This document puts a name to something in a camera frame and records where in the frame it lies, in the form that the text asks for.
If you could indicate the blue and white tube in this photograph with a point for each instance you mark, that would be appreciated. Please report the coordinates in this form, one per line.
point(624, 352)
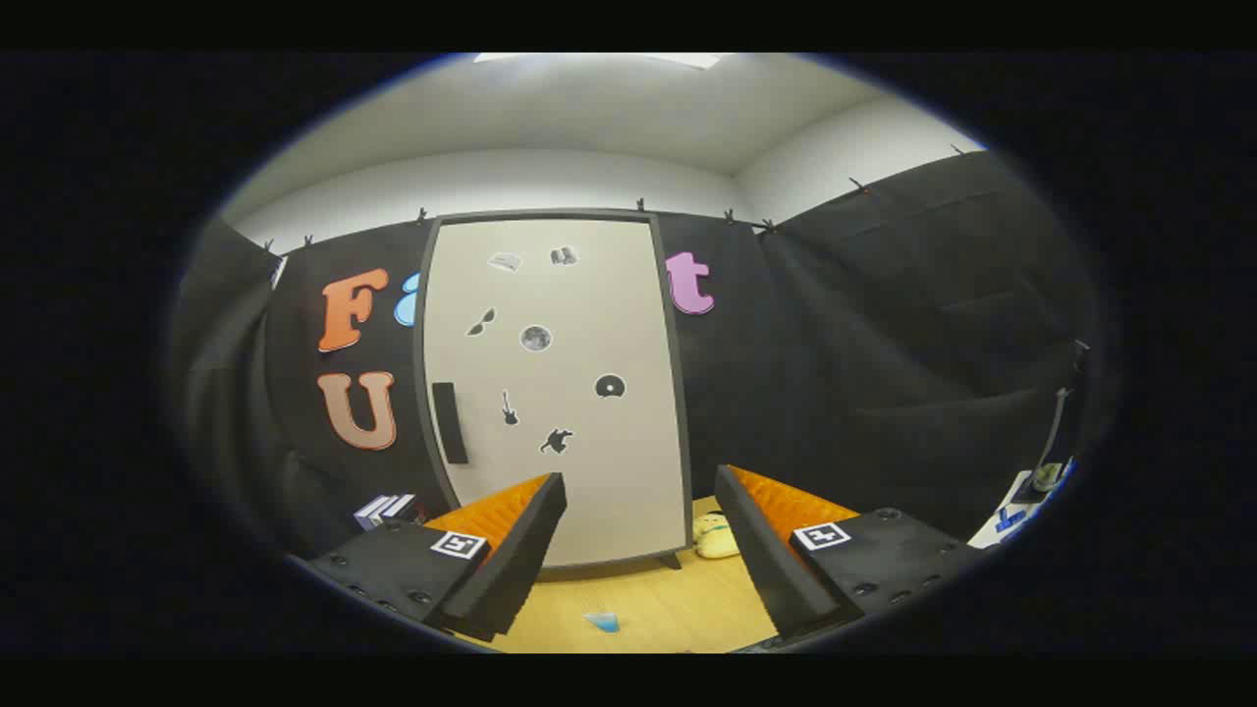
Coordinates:
point(603, 622)

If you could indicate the yellow plush toy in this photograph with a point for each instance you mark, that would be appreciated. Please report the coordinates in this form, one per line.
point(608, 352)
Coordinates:
point(715, 538)

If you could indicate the white spined book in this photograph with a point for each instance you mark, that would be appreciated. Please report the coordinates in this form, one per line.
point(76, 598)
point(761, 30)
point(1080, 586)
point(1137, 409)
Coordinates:
point(368, 511)

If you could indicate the small blue item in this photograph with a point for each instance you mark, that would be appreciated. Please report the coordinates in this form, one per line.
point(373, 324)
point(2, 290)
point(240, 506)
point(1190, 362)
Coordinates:
point(1010, 520)

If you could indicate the pale round jar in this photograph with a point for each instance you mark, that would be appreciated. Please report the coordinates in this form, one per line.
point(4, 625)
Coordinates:
point(1047, 476)

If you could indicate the grey cabinet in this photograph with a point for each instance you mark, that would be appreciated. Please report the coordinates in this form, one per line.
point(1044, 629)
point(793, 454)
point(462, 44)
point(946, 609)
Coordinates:
point(680, 432)

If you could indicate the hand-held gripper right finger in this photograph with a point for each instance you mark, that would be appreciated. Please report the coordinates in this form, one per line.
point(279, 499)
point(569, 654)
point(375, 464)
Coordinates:
point(766, 560)

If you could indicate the black stand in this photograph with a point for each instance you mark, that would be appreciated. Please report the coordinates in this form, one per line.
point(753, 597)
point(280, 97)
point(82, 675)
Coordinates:
point(1059, 422)

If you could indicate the black backdrop cloth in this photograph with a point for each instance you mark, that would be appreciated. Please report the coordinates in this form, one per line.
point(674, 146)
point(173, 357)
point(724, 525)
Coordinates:
point(884, 344)

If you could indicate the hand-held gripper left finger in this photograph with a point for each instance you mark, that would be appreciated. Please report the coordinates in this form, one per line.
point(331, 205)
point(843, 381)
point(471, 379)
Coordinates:
point(516, 570)

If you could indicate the ceiling light panel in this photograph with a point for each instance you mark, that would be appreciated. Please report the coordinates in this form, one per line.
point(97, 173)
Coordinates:
point(599, 58)

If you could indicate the white side table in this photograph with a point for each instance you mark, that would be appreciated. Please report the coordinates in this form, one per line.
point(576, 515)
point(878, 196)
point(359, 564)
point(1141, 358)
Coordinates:
point(987, 535)

